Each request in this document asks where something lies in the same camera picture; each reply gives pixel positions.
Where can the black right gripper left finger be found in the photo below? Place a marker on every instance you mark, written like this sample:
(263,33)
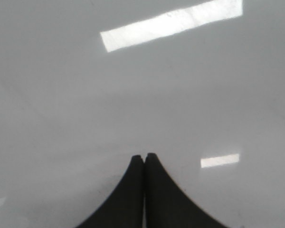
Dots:
(124,206)

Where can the white whiteboard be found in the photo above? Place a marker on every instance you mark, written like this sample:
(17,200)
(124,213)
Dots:
(87,84)

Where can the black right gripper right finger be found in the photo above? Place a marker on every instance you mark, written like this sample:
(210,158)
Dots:
(166,205)

